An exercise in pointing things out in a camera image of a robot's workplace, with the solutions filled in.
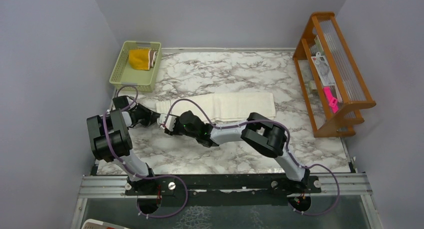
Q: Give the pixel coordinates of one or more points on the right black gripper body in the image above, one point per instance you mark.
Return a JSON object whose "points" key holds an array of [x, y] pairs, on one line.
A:
{"points": [[178, 129]]}

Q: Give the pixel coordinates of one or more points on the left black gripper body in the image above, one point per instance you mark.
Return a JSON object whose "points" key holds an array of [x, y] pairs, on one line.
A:
{"points": [[143, 115]]}

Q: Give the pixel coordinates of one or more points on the cream white towel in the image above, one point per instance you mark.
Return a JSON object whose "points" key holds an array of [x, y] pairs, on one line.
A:
{"points": [[223, 107]]}

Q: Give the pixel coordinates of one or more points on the brown yellow bear towel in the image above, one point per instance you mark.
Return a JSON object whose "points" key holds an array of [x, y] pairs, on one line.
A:
{"points": [[142, 59]]}

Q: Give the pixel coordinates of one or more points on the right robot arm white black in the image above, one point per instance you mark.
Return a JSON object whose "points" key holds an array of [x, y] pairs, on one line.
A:
{"points": [[268, 137]]}

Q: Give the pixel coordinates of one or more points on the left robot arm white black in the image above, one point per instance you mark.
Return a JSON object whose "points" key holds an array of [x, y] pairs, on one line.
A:
{"points": [[110, 140]]}

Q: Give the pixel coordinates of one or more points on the green plastic basket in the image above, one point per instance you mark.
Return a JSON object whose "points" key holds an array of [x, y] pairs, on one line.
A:
{"points": [[123, 74]]}

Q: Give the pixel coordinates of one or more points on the red white box corner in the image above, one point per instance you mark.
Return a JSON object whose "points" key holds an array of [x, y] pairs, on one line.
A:
{"points": [[98, 224]]}

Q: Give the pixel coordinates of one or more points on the white packaged item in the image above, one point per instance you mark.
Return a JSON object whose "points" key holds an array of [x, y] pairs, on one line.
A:
{"points": [[323, 69]]}

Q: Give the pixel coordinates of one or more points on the pink plastic item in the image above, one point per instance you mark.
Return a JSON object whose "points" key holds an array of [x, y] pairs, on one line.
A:
{"points": [[331, 100]]}

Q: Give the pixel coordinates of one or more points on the orange wooden rack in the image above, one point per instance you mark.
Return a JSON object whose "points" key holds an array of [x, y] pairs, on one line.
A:
{"points": [[323, 34]]}

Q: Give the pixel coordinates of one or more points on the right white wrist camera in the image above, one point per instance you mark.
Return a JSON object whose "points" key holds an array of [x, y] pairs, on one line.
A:
{"points": [[167, 121]]}

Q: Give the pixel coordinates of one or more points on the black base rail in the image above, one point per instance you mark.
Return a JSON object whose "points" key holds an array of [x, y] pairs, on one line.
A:
{"points": [[222, 190]]}

